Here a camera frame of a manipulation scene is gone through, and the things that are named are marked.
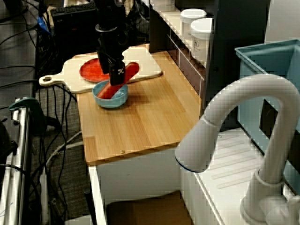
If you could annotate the black computer box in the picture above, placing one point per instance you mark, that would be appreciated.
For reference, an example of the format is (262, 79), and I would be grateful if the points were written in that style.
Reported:
(70, 30)

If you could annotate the aluminium frame rail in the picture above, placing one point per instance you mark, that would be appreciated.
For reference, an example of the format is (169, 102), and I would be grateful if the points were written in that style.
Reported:
(22, 140)

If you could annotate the white toy kitchen unit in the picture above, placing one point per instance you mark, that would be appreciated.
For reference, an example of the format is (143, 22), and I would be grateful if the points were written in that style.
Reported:
(140, 173)

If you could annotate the blue plastic clip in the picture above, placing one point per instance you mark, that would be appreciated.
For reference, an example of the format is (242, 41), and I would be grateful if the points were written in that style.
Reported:
(43, 25)

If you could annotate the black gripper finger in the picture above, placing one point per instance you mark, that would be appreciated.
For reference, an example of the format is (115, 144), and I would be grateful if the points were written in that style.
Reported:
(117, 73)
(104, 64)

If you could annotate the white lidded jar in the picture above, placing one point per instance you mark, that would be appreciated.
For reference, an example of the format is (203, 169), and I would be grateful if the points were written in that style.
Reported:
(192, 18)
(201, 35)

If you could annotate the light blue bowl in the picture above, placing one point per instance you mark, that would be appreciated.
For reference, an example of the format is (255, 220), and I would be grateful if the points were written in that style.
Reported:
(112, 103)

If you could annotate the black bulky object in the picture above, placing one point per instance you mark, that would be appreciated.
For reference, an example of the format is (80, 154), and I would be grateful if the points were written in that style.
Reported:
(4, 140)

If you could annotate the red toy sausage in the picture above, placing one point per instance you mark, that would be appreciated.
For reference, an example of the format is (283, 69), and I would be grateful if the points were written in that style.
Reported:
(105, 92)

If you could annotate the black kitchen hutch frame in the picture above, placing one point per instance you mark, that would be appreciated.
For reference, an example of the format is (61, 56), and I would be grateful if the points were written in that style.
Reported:
(234, 35)

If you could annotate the black rod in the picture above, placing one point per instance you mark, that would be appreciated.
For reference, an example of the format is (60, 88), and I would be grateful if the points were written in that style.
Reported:
(90, 206)

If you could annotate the white toy faucet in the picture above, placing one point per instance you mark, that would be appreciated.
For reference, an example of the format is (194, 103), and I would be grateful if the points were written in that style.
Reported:
(257, 84)

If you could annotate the blue plastic bin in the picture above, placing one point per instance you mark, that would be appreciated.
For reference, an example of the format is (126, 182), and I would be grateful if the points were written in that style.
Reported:
(269, 58)

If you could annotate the green clamp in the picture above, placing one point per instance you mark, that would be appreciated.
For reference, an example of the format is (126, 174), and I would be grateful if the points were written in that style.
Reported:
(25, 102)

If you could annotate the pale wooden cutting board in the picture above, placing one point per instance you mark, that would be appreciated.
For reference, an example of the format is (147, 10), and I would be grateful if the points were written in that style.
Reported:
(145, 68)

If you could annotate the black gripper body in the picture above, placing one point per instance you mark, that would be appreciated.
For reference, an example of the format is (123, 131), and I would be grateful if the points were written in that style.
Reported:
(110, 44)

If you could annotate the red plate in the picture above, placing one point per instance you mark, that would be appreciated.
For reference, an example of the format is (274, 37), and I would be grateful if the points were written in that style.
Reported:
(90, 70)

